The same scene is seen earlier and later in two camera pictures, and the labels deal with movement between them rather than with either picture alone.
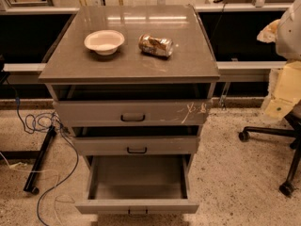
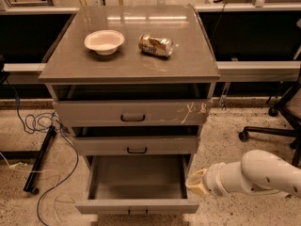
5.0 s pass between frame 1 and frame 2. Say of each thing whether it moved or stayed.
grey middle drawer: stayed
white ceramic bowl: stayed
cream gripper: moved
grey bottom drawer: stayed
